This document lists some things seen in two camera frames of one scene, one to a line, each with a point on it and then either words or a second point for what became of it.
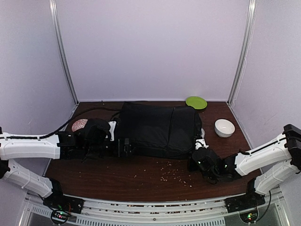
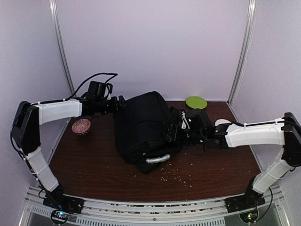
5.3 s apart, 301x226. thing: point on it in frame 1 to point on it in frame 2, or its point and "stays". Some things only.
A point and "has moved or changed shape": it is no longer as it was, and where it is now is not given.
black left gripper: [125, 152] to [115, 107]
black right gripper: [191, 165] to [174, 135]
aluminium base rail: [164, 210] stays
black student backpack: [156, 130] has moved or changed shape
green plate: [197, 102] stays
